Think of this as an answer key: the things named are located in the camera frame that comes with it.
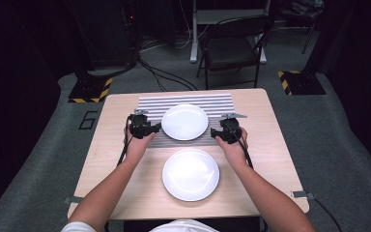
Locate white round plate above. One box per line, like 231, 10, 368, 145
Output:
161, 148, 221, 203
160, 103, 210, 142

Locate black folding chair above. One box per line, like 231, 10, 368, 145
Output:
195, 14, 274, 91

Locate black stand base striped edge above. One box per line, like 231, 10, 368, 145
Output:
68, 76, 114, 104
276, 70, 327, 97

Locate person's white shirt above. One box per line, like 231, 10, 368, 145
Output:
60, 218, 222, 232

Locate dark equipment cabinet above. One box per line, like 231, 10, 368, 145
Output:
86, 0, 140, 70

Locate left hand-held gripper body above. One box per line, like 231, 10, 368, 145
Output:
127, 109, 152, 140

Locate person's left hand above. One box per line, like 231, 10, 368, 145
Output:
123, 126, 157, 164

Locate dark chair with clutter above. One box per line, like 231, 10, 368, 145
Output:
278, 0, 326, 55

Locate right hand-held gripper cable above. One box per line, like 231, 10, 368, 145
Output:
228, 123, 255, 170

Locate black floor cables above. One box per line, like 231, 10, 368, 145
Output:
136, 54, 199, 93

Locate person's right hand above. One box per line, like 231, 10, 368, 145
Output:
214, 127, 249, 169

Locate grey striped placemat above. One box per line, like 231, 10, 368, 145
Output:
136, 93, 242, 149

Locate grey tape piece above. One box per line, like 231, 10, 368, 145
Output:
291, 189, 317, 201
63, 195, 84, 206

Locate hand-held gripper cable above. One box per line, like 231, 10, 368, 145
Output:
228, 123, 255, 170
116, 115, 133, 167

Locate white desk frame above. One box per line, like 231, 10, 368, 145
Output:
188, 0, 269, 65

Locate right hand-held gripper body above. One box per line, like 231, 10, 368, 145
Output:
219, 113, 248, 145

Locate left hand-held gripper cable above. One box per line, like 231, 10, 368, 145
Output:
116, 115, 133, 167

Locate black cable at table edge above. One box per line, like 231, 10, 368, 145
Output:
312, 196, 344, 232

